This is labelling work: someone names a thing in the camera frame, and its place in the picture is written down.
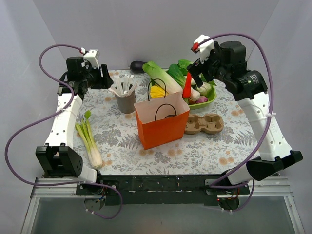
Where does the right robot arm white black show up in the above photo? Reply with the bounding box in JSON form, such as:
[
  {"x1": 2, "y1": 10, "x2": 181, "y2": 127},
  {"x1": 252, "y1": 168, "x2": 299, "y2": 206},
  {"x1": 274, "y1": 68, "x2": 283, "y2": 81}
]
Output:
[{"x1": 187, "y1": 39, "x2": 303, "y2": 194}]

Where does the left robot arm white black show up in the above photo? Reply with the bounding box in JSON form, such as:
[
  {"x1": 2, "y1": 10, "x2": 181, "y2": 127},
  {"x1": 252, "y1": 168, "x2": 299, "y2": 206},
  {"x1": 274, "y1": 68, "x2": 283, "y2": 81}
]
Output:
[{"x1": 36, "y1": 50, "x2": 113, "y2": 195}]

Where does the bok choy dark green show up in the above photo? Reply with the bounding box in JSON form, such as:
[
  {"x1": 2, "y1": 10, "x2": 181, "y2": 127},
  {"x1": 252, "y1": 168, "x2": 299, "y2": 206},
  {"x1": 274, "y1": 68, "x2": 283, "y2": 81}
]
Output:
[{"x1": 166, "y1": 64, "x2": 186, "y2": 88}]

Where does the cardboard cup carrier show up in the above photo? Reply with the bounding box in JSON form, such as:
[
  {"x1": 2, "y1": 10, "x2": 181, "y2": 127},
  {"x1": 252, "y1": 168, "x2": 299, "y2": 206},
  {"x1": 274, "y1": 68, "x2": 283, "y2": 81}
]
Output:
[{"x1": 184, "y1": 114, "x2": 224, "y2": 135}]

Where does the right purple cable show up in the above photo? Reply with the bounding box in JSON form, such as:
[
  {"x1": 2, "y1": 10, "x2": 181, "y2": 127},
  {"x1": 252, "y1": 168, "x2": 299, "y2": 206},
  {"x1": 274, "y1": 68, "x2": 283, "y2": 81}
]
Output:
[{"x1": 198, "y1": 33, "x2": 275, "y2": 212}]

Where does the leafy green herb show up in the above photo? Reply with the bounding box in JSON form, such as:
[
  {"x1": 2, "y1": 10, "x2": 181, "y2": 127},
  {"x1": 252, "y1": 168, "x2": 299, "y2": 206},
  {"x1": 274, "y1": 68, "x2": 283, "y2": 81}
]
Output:
[{"x1": 208, "y1": 80, "x2": 216, "y2": 86}]

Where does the aluminium frame rail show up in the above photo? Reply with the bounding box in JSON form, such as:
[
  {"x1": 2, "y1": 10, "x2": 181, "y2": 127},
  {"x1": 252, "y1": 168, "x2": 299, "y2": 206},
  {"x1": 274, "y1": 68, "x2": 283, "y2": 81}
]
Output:
[{"x1": 30, "y1": 176, "x2": 293, "y2": 198}]

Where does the orange paper bag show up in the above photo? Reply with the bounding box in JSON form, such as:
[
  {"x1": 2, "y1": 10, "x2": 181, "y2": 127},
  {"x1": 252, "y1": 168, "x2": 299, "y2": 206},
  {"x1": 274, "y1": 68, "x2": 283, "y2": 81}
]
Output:
[{"x1": 134, "y1": 92, "x2": 190, "y2": 150}]

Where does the napa cabbage long green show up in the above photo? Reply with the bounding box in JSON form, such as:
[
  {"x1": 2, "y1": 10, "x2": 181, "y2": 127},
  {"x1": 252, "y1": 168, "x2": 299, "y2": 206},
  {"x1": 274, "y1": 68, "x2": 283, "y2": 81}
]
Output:
[{"x1": 142, "y1": 61, "x2": 183, "y2": 94}]

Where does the floral tablecloth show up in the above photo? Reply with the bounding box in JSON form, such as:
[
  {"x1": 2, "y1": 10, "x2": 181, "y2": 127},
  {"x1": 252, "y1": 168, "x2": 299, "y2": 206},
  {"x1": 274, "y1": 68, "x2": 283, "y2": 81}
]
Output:
[{"x1": 76, "y1": 81, "x2": 257, "y2": 175}]

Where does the purple onion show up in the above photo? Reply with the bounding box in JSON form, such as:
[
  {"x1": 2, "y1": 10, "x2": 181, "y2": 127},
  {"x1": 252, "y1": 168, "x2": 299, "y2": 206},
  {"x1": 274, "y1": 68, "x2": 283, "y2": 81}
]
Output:
[{"x1": 196, "y1": 96, "x2": 208, "y2": 104}]

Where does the green plastic basket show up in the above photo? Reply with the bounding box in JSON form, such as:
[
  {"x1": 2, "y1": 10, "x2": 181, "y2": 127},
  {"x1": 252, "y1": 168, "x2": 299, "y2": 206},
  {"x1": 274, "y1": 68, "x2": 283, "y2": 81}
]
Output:
[{"x1": 149, "y1": 76, "x2": 216, "y2": 110}]

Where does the orange carrot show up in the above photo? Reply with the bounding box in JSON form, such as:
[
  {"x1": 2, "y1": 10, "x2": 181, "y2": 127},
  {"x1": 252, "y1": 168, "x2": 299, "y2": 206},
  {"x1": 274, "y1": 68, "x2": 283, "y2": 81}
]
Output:
[{"x1": 182, "y1": 72, "x2": 192, "y2": 98}]

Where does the grey straw holder cup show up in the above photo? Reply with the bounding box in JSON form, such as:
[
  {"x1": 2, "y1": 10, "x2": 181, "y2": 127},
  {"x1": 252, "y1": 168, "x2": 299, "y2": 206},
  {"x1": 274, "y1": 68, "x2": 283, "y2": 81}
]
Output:
[{"x1": 115, "y1": 91, "x2": 136, "y2": 114}]

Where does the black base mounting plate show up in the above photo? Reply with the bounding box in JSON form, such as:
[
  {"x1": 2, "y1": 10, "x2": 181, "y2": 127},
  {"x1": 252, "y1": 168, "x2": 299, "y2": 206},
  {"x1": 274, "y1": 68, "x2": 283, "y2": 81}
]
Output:
[{"x1": 75, "y1": 174, "x2": 251, "y2": 207}]

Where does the white radish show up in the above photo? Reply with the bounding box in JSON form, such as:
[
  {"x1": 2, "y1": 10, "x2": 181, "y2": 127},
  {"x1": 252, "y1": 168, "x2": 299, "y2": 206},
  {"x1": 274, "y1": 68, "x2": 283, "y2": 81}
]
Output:
[{"x1": 181, "y1": 76, "x2": 200, "y2": 101}]

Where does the green celery stalk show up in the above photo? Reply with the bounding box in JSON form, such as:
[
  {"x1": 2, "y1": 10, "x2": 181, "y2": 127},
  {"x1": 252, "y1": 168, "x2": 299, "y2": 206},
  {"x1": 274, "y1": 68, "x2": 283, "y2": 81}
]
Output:
[{"x1": 75, "y1": 110, "x2": 103, "y2": 170}]

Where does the yellow cabbage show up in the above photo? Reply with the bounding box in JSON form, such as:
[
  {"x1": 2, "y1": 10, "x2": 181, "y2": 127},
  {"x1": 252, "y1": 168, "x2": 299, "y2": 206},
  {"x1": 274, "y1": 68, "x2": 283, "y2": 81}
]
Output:
[{"x1": 150, "y1": 85, "x2": 168, "y2": 99}]

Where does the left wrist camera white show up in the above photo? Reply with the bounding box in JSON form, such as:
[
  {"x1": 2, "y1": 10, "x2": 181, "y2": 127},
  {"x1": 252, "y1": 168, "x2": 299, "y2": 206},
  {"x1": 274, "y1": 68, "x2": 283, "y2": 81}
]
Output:
[{"x1": 83, "y1": 49, "x2": 99, "y2": 69}]

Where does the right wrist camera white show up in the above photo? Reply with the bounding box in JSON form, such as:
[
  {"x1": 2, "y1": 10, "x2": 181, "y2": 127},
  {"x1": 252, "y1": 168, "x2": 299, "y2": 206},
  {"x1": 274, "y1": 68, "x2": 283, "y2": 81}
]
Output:
[{"x1": 191, "y1": 34, "x2": 215, "y2": 64}]

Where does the dark purple eggplant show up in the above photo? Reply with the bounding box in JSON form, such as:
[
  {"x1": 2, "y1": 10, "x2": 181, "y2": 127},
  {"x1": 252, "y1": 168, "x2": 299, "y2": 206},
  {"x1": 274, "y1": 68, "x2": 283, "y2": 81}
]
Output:
[{"x1": 130, "y1": 60, "x2": 146, "y2": 74}]

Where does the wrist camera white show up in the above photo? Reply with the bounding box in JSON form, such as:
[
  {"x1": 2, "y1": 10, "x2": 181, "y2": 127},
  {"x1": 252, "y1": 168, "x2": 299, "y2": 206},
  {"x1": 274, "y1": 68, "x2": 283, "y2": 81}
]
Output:
[
  {"x1": 83, "y1": 49, "x2": 99, "y2": 69},
  {"x1": 191, "y1": 34, "x2": 215, "y2": 64}
]

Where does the pale green round cabbage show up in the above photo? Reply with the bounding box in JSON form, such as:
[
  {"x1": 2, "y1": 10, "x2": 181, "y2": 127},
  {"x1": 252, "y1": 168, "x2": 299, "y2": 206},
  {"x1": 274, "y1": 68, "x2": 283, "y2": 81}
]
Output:
[{"x1": 195, "y1": 82, "x2": 213, "y2": 96}]

